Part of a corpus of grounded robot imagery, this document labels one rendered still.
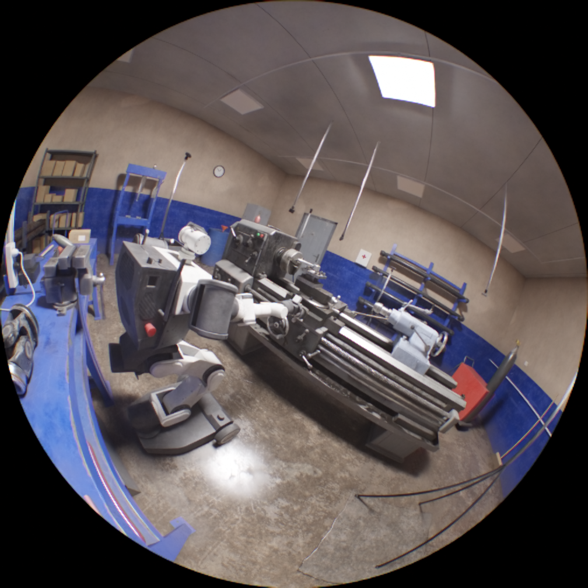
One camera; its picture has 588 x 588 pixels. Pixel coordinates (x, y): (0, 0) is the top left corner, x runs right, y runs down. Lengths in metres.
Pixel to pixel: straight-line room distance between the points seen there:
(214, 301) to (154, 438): 1.00
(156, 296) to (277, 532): 1.39
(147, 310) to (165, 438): 0.88
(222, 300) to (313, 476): 1.38
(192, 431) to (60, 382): 0.85
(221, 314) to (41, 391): 0.65
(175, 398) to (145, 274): 0.82
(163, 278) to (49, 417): 0.54
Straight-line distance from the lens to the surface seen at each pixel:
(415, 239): 4.67
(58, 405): 0.64
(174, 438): 1.24
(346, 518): 1.61
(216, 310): 0.46
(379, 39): 2.21
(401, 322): 1.47
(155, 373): 0.78
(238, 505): 1.34
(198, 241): 0.58
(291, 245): 1.97
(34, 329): 0.79
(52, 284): 0.94
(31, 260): 1.34
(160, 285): 0.51
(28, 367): 0.72
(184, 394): 1.11
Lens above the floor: 1.33
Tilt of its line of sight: 17 degrees down
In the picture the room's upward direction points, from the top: 22 degrees clockwise
